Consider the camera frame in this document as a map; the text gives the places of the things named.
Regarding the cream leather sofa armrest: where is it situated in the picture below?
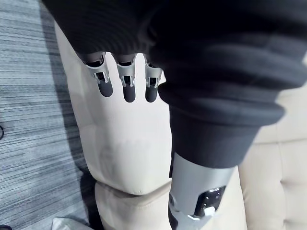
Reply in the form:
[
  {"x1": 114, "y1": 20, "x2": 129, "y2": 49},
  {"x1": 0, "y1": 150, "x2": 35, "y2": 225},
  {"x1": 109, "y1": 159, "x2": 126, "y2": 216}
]
[{"x1": 53, "y1": 20, "x2": 174, "y2": 195}]

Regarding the cream leather sofa base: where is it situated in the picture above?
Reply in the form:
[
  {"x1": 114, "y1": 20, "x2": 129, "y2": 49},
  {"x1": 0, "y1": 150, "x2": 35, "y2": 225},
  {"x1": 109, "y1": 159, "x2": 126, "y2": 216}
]
[{"x1": 94, "y1": 181, "x2": 175, "y2": 230}]

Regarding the grey white fabric item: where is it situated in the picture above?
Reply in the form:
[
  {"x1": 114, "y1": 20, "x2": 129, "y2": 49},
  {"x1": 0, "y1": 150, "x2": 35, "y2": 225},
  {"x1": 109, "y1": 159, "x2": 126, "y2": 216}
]
[{"x1": 51, "y1": 210, "x2": 91, "y2": 230}]

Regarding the cream leather seat cushion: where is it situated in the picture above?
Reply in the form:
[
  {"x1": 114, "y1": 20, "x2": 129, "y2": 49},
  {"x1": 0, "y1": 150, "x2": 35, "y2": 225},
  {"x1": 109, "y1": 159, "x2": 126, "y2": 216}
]
[{"x1": 236, "y1": 82, "x2": 307, "y2": 230}]

